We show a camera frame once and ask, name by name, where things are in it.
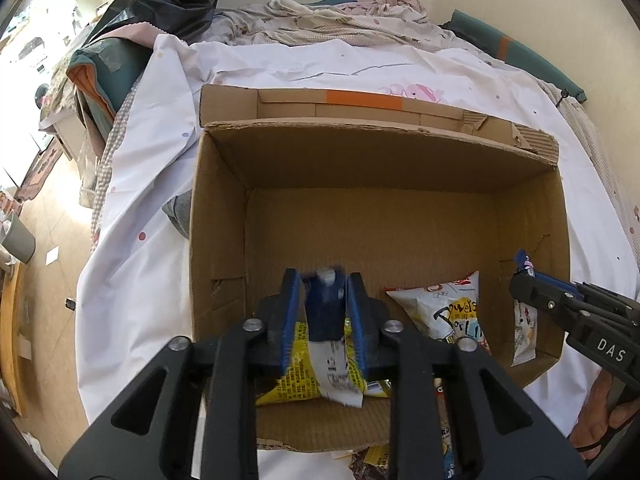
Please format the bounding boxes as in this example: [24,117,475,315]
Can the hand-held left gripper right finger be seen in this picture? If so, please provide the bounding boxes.
[345,272,588,480]

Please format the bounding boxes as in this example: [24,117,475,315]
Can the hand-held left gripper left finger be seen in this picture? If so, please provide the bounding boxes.
[57,268,308,480]

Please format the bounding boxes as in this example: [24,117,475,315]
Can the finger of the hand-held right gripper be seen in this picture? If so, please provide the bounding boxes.
[532,271,640,311]
[509,273,582,332]

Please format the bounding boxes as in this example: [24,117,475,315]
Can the dark blue white snack packet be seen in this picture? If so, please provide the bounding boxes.
[304,266,366,409]

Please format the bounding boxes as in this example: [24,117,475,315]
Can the white snack packet blue end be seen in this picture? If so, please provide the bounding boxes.
[511,249,539,367]

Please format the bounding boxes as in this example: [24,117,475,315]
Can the brown cardboard box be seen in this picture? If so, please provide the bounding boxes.
[190,84,572,453]

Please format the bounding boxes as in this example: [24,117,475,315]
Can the person's right hand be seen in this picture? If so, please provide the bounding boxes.
[570,372,640,466]

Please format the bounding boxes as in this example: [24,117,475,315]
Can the bright yellow snack packet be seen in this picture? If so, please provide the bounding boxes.
[255,317,393,407]

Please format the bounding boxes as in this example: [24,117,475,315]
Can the white cartoon snack bag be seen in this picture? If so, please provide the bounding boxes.
[385,271,493,357]

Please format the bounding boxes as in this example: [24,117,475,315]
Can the small yellow wrapper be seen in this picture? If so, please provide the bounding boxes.
[362,442,393,468]

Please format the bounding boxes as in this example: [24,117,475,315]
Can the white bed sheet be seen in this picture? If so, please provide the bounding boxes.
[75,35,640,441]

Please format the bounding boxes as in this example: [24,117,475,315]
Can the colourful snack packet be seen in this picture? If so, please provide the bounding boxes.
[434,377,463,480]

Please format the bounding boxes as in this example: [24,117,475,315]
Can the grey cloth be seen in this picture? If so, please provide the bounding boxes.
[162,192,194,239]

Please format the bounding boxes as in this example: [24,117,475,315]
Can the teal mat with orange stripe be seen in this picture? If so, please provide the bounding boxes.
[442,9,587,104]

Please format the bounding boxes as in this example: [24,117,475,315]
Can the wooden furniture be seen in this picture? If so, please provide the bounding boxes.
[0,260,27,417]

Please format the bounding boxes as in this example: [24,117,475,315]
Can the grey waste bin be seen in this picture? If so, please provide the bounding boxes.
[0,212,37,264]

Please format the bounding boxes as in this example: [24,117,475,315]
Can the beige patterned blanket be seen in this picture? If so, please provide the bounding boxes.
[205,0,456,52]

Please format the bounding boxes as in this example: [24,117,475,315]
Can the patterned floor mat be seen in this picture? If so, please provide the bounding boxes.
[15,141,64,202]

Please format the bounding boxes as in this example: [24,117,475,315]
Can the teal orange cushion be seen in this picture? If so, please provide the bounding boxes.
[67,35,166,137]

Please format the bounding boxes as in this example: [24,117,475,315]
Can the pink crumpled cloth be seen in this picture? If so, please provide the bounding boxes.
[337,0,428,23]

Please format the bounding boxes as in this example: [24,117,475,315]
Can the pale pink blanket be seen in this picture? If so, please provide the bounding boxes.
[107,22,162,49]

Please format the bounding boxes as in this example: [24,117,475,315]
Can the white washing machine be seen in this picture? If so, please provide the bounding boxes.
[27,82,54,114]

